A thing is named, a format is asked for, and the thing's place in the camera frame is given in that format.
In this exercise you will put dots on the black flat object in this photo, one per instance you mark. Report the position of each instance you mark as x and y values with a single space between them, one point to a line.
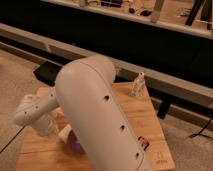
47 73

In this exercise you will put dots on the white sponge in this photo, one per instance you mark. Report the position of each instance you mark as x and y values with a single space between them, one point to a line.
63 134

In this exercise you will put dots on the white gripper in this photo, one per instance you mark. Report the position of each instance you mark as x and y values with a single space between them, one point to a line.
46 125

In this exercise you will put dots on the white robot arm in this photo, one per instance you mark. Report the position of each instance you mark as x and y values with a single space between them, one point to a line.
83 90

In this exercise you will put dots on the dark ceramic bowl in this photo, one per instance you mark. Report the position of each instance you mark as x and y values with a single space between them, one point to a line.
74 144

